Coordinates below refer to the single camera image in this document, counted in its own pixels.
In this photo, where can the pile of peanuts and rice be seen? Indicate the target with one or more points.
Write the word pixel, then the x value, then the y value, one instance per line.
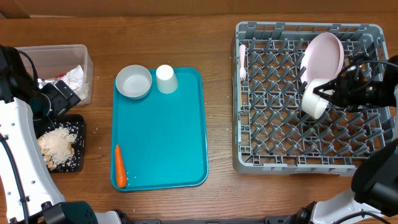
pixel 56 147

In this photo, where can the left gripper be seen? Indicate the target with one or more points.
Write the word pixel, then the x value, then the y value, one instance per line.
pixel 62 102

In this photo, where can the white napkin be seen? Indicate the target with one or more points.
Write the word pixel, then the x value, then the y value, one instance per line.
pixel 75 79

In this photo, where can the orange carrot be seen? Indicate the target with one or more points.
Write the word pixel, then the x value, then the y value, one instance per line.
pixel 121 177

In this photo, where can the white plastic fork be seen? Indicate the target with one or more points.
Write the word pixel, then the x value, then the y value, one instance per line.
pixel 242 56

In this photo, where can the silver red foil wrapper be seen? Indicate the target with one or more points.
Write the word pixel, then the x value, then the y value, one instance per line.
pixel 43 81

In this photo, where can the white plastic cup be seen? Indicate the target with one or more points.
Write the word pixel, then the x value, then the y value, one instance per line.
pixel 166 79

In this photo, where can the grey bowl with rice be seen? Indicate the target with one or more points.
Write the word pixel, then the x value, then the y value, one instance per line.
pixel 134 81

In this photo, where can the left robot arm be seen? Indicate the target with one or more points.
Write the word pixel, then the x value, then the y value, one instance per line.
pixel 31 194

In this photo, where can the pink round plate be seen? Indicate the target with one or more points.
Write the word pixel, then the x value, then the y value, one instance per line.
pixel 323 58

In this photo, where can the teal serving tray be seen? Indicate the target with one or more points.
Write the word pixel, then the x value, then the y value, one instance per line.
pixel 163 136

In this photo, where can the clear plastic storage bin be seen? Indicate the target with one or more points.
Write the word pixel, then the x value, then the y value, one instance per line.
pixel 53 60

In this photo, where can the grey dishwasher rack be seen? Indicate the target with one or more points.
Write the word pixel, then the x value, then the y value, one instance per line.
pixel 271 133

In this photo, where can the black plastic waste bin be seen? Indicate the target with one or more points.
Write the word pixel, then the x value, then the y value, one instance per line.
pixel 77 125

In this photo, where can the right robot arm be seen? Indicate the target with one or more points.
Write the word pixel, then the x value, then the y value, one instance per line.
pixel 373 191

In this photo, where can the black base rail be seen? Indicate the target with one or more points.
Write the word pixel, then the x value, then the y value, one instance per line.
pixel 266 220

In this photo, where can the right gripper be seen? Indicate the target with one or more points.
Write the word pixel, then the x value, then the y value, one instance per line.
pixel 342 93

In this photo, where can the white bowl with peanuts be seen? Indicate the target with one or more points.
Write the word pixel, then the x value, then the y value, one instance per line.
pixel 312 103

